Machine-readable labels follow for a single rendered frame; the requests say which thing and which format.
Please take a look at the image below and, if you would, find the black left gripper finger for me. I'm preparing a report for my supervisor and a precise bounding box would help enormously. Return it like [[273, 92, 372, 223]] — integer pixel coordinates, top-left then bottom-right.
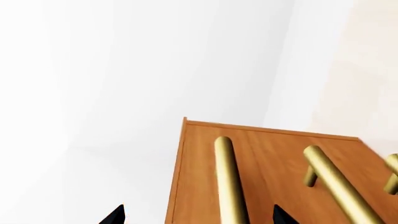
[[98, 203, 126, 224]]

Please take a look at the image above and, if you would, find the wooden cabinet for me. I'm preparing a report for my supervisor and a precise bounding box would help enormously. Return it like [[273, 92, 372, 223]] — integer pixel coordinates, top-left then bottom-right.
[[164, 116, 398, 224]]

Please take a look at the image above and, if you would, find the brass bar drawer handle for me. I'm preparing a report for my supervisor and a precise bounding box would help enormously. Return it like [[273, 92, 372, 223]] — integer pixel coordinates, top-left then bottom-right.
[[383, 153, 398, 196], [213, 136, 251, 224], [303, 144, 386, 224]]

